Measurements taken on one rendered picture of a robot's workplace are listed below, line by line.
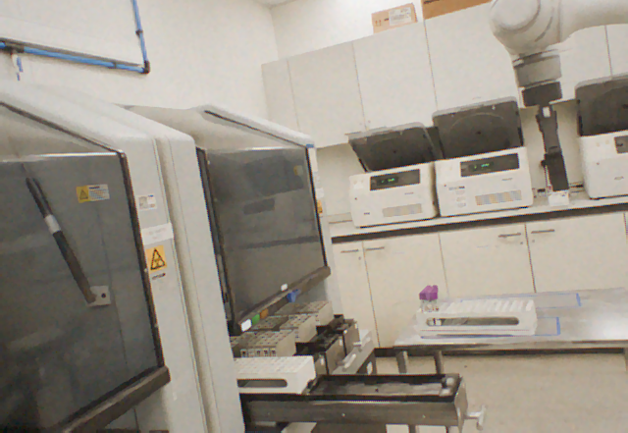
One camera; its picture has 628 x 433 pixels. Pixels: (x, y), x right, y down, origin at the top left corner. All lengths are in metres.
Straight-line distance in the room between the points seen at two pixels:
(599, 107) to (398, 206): 1.35
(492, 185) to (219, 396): 2.50
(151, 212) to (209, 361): 0.36
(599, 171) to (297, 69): 2.11
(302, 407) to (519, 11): 0.92
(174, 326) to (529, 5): 0.87
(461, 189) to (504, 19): 2.52
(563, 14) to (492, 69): 2.72
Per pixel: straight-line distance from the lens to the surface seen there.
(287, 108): 4.10
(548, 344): 1.45
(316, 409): 1.29
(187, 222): 1.20
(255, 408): 1.36
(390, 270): 3.63
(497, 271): 3.51
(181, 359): 1.17
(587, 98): 3.70
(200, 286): 1.22
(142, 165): 1.12
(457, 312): 1.51
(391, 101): 3.83
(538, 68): 1.19
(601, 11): 1.06
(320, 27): 4.44
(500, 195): 3.46
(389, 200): 3.55
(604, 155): 3.45
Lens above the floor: 1.30
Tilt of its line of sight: 3 degrees down
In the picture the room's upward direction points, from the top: 10 degrees counter-clockwise
